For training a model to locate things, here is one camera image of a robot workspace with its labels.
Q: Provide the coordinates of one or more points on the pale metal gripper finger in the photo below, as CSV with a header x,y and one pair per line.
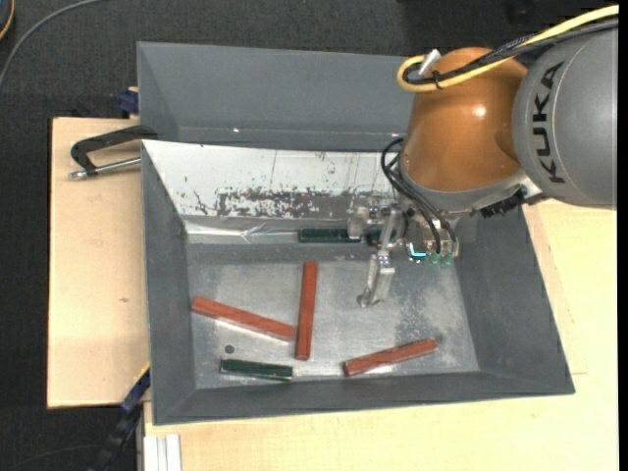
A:
x,y
379,282
365,221

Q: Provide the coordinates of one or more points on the dark green flat block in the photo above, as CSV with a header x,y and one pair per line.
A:
x,y
255,370
326,235

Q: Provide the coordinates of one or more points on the red-brown flat block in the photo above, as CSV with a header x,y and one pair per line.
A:
x,y
390,357
243,318
306,312

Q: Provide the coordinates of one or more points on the grey metal bin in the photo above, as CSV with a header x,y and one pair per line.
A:
x,y
314,91

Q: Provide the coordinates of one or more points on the pale wood flat board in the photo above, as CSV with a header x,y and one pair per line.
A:
x,y
98,273

